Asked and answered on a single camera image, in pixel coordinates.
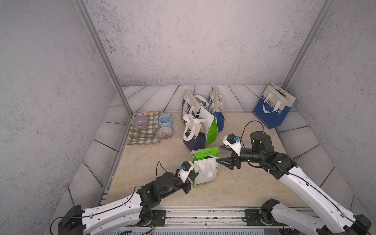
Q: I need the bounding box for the pink patterned bowl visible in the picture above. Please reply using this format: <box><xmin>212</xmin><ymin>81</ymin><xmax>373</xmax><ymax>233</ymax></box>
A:
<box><xmin>157</xmin><ymin>126</ymin><xmax>173</xmax><ymax>140</ymax></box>

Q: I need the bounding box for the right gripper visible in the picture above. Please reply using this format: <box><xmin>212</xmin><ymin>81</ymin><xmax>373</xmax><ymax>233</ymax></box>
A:
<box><xmin>216</xmin><ymin>143</ymin><xmax>264</xmax><ymax>170</ymax></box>

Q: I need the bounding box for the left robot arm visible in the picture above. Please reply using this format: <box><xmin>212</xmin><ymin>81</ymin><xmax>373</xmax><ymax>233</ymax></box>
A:
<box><xmin>57</xmin><ymin>172</ymin><xmax>198</xmax><ymax>235</ymax></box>

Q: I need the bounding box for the right aluminium frame post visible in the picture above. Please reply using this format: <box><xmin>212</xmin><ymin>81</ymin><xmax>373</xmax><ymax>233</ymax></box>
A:
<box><xmin>281</xmin><ymin>0</ymin><xmax>335</xmax><ymax>90</ymax></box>

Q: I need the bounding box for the left aluminium frame post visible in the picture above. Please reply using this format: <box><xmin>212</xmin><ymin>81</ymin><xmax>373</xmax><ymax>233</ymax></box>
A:
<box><xmin>73</xmin><ymin>0</ymin><xmax>133</xmax><ymax>116</ymax></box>

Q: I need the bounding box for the aluminium frame post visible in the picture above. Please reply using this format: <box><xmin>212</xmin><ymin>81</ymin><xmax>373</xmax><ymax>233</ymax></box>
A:
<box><xmin>73</xmin><ymin>0</ymin><xmax>133</xmax><ymax>116</ymax></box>
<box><xmin>281</xmin><ymin>0</ymin><xmax>335</xmax><ymax>90</ymax></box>

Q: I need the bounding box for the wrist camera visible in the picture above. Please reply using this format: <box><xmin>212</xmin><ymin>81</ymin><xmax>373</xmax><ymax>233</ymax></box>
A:
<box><xmin>223</xmin><ymin>133</ymin><xmax>244</xmax><ymax>156</ymax></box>
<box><xmin>177</xmin><ymin>161</ymin><xmax>194</xmax><ymax>183</ymax></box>

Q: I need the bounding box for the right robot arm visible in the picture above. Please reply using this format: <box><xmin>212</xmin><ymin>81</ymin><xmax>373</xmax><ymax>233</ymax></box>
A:
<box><xmin>217</xmin><ymin>131</ymin><xmax>372</xmax><ymax>235</ymax></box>

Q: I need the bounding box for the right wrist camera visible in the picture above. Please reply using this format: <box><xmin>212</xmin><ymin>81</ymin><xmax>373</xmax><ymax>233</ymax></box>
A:
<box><xmin>223</xmin><ymin>133</ymin><xmax>244</xmax><ymax>156</ymax></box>

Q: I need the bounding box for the green white bag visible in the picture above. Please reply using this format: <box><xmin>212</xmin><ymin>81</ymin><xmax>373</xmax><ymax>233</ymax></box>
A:
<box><xmin>191</xmin><ymin>147</ymin><xmax>220</xmax><ymax>188</ymax></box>
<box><xmin>183</xmin><ymin>107</ymin><xmax>218</xmax><ymax>147</ymax></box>

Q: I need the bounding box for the blue beige takeout bag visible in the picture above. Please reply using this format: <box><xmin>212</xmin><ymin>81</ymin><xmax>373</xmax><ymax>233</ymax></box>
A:
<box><xmin>254</xmin><ymin>83</ymin><xmax>296</xmax><ymax>129</ymax></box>

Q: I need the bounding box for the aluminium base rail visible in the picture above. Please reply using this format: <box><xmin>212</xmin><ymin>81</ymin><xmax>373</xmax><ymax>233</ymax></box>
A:
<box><xmin>77</xmin><ymin>207</ymin><xmax>338</xmax><ymax>235</ymax></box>

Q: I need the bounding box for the green checkered cloth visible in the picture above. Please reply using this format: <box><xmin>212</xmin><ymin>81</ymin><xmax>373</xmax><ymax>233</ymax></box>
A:
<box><xmin>128</xmin><ymin>111</ymin><xmax>160</xmax><ymax>145</ymax></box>

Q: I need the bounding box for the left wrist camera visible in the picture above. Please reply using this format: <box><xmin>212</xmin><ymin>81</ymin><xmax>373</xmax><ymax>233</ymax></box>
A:
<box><xmin>177</xmin><ymin>161</ymin><xmax>194</xmax><ymax>183</ymax></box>

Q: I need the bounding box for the purple bowl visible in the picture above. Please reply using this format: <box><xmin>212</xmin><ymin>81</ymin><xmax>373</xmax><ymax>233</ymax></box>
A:
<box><xmin>132</xmin><ymin>115</ymin><xmax>149</xmax><ymax>129</ymax></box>

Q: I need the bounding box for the navy beige bag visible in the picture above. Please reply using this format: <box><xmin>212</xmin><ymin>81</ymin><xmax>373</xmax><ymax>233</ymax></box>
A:
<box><xmin>183</xmin><ymin>121</ymin><xmax>206</xmax><ymax>151</ymax></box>

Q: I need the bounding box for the blue mug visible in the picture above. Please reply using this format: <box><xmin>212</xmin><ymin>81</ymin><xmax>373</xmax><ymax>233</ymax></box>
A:
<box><xmin>159</xmin><ymin>113</ymin><xmax>173</xmax><ymax>129</ymax></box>

